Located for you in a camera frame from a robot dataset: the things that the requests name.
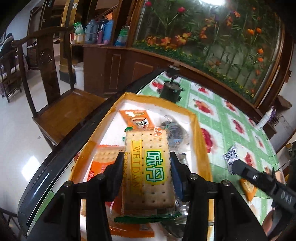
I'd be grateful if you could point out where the orange soda cracker bag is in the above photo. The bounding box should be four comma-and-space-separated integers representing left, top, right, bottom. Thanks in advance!
239, 178, 257, 202

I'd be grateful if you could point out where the green yellow Weidan cracker pack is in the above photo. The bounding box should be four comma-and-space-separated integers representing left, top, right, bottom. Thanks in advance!
114, 127, 181, 224

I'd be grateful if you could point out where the blue white patterned candy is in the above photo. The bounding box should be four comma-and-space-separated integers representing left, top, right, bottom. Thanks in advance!
223, 145, 239, 175

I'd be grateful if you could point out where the person hand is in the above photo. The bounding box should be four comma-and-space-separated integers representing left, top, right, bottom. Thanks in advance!
262, 167, 285, 236

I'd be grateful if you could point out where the red orange cracker pack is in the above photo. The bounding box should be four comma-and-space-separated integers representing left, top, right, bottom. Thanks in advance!
87, 145, 154, 238

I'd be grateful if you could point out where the yellow snack storage box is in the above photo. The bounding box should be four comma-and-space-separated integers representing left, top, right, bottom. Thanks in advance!
70, 93, 212, 240

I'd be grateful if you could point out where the silver foil snack bag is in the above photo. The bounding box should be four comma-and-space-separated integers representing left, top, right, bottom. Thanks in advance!
161, 115, 190, 151

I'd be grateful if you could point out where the green fruit pattern tablecloth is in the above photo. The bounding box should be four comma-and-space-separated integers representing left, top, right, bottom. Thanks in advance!
136, 71, 285, 225

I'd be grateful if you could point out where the small orange snack packet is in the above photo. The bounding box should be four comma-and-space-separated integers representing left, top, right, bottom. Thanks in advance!
119, 109, 154, 129

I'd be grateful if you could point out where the white spray bottle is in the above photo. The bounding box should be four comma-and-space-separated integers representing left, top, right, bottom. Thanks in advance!
256, 106, 273, 130

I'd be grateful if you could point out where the wooden chair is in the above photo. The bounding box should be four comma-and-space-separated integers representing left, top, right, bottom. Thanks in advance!
11, 27, 105, 149

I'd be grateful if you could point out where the black round canister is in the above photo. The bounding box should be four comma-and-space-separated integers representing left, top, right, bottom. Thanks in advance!
159, 81, 185, 103

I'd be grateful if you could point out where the small black jar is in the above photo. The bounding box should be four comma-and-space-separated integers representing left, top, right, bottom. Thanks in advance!
166, 65, 180, 78

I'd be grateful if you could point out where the white bucket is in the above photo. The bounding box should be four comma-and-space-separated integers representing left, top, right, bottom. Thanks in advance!
72, 62, 84, 90

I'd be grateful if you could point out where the flower painted glass panel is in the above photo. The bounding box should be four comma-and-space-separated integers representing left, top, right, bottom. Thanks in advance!
133, 1, 282, 102

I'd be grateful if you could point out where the dark wooden shelf cabinet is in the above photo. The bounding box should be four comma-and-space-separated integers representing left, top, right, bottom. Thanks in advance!
28, 0, 167, 98

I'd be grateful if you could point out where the grey water jug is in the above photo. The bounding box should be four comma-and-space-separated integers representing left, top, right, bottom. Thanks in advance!
85, 19, 99, 44

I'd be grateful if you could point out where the blue water bottle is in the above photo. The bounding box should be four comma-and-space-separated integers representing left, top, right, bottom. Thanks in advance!
102, 19, 114, 45

